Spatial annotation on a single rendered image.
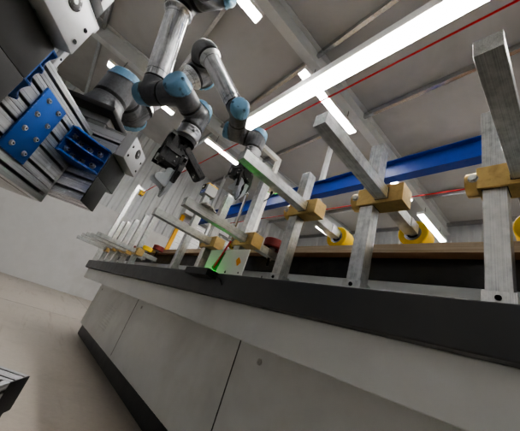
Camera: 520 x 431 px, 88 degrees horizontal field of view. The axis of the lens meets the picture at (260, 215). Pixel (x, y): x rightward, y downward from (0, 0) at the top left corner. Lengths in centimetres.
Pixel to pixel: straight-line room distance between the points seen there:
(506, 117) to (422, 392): 44
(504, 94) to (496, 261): 26
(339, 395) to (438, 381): 36
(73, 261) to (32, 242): 98
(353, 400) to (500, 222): 54
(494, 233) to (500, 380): 23
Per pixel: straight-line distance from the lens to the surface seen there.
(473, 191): 68
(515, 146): 59
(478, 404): 57
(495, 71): 49
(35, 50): 70
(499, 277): 58
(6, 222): 858
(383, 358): 61
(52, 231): 854
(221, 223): 93
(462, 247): 81
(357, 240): 69
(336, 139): 57
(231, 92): 118
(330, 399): 89
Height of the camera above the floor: 54
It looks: 23 degrees up
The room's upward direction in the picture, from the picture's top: 20 degrees clockwise
